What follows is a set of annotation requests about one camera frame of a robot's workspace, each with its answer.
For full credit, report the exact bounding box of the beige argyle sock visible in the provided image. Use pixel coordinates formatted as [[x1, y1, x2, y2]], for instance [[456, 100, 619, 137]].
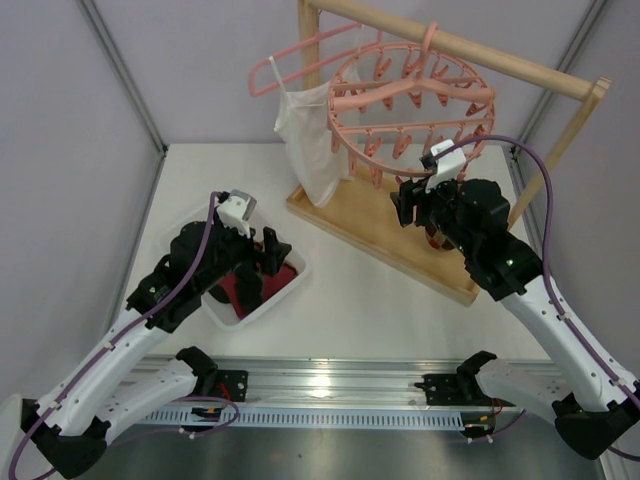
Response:
[[425, 227, 454, 251]]

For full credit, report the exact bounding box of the white plastic basket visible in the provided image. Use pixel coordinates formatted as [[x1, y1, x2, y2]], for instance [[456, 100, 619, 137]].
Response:
[[156, 201, 311, 331]]

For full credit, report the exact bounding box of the pink round clip hanger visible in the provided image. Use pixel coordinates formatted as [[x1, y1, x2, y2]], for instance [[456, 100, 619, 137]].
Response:
[[327, 23, 496, 185]]

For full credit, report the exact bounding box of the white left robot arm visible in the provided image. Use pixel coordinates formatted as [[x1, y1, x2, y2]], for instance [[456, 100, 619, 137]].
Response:
[[21, 221, 292, 479]]

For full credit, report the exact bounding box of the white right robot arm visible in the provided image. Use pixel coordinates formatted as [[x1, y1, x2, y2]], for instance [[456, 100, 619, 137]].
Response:
[[390, 179, 639, 460]]

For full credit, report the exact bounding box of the pink clothes hanger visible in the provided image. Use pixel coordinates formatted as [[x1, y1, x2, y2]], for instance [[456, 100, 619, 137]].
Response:
[[248, 22, 383, 98]]

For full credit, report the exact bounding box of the wooden clothes rack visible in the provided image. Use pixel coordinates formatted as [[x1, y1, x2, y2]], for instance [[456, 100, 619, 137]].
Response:
[[287, 1, 611, 305]]

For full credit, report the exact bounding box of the white camisole top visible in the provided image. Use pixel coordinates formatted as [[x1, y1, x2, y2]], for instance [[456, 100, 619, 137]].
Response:
[[269, 57, 350, 208]]

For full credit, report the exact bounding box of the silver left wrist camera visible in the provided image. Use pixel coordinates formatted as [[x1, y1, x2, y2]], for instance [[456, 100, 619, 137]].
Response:
[[217, 189, 257, 238]]

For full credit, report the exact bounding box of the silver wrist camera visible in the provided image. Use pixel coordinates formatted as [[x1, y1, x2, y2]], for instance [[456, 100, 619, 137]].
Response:
[[420, 139, 466, 193], [217, 189, 257, 238]]

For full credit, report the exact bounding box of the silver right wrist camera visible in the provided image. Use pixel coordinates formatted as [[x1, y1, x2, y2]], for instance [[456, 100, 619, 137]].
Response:
[[420, 139, 466, 193]]

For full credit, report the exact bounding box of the aluminium mounting rail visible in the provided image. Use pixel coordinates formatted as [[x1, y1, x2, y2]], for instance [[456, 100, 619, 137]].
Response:
[[99, 355, 571, 407]]

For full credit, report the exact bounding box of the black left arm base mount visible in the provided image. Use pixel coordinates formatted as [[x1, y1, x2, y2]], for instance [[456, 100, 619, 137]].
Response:
[[213, 370, 249, 403]]

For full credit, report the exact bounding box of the white slotted cable duct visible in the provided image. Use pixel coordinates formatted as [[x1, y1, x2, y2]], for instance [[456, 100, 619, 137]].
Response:
[[140, 406, 491, 431]]

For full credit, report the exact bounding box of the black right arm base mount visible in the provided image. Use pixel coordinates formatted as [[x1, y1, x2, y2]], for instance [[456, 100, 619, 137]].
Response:
[[413, 373, 485, 406]]

